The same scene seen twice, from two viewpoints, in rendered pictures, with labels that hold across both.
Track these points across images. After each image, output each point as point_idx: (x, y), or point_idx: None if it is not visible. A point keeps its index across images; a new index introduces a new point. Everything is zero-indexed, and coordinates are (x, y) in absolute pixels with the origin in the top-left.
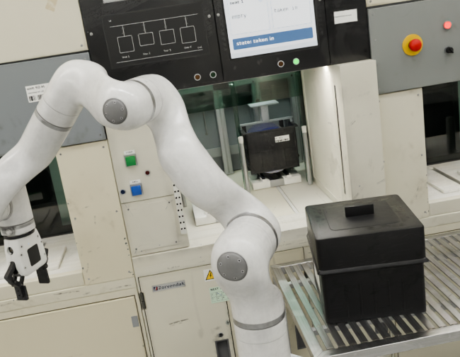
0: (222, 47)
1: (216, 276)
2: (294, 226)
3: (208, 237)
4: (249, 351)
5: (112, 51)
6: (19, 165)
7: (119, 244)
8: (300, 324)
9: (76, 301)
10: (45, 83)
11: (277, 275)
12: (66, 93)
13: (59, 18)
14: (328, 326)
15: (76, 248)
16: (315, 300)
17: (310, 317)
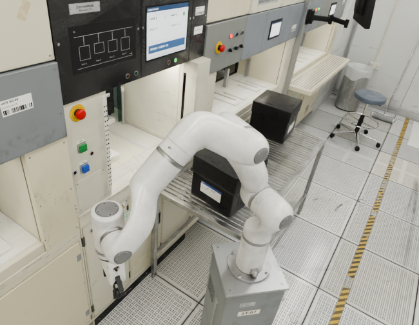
0: (142, 52)
1: (275, 229)
2: None
3: (114, 182)
4: (260, 255)
5: (75, 59)
6: (151, 204)
7: (71, 211)
8: (217, 222)
9: (38, 266)
10: (19, 96)
11: (165, 195)
12: (203, 142)
13: (29, 28)
14: (231, 218)
15: None
16: (205, 205)
17: (216, 216)
